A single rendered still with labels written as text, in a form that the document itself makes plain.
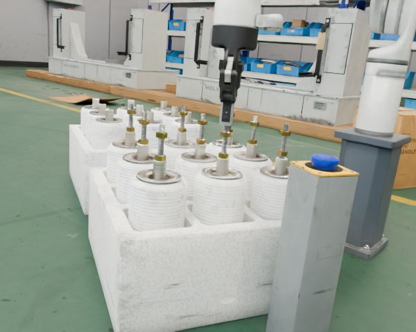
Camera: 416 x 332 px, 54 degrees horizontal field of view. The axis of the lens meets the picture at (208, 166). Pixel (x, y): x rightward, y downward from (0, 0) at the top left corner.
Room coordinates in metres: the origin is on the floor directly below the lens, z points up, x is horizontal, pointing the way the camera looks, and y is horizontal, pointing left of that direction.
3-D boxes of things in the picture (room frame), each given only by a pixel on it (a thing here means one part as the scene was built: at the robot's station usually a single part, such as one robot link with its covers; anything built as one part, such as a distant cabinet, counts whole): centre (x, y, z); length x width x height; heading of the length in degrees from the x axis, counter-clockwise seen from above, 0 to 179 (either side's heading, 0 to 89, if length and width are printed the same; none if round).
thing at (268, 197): (0.74, -0.14, 0.16); 0.10 x 0.10 x 0.18
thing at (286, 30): (6.04, -1.11, 0.90); 0.50 x 0.38 x 0.21; 141
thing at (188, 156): (0.81, 0.02, 0.25); 0.08 x 0.08 x 0.01
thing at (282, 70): (6.06, -1.13, 0.36); 0.50 x 0.38 x 0.21; 141
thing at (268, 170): (0.74, -0.14, 0.25); 0.08 x 0.08 x 0.01
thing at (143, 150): (0.76, 0.13, 0.26); 0.02 x 0.02 x 0.03
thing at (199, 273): (0.81, 0.02, 0.09); 0.39 x 0.39 x 0.18; 24
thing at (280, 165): (0.74, -0.14, 0.26); 0.02 x 0.02 x 0.03
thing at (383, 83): (1.02, -0.41, 0.39); 0.09 x 0.09 x 0.17; 50
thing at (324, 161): (0.57, -0.17, 0.32); 0.04 x 0.04 x 0.02
